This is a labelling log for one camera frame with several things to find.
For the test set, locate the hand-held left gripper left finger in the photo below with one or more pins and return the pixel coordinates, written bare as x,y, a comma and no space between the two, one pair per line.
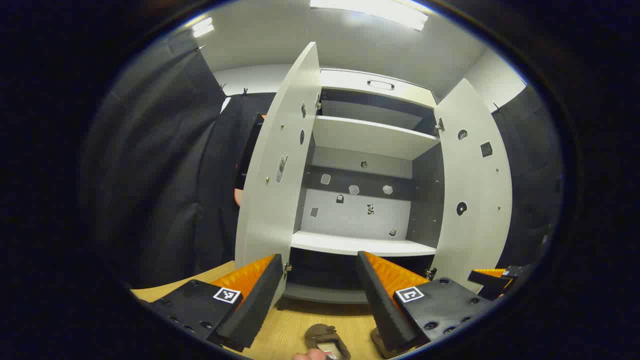
260,300

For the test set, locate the black backdrop cloth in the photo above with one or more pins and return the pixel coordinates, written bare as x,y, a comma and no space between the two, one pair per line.
165,175

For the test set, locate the small ceiling light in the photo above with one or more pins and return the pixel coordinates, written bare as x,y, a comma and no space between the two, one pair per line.
202,27

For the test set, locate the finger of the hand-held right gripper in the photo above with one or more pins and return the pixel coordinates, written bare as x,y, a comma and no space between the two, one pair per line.
487,281

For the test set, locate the long ceiling light panel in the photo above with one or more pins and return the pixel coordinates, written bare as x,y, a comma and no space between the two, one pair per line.
370,12

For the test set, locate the brown fuzzy shoe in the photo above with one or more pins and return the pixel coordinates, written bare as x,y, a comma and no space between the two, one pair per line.
378,347
320,332

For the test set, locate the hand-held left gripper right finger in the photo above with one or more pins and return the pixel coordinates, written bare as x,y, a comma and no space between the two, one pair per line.
382,305

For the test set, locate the white cabinet shelf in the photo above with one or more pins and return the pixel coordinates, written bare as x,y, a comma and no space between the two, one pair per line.
370,137
360,245

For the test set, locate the white shoe cabinet door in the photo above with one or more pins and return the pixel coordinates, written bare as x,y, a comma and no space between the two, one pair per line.
475,175
270,225

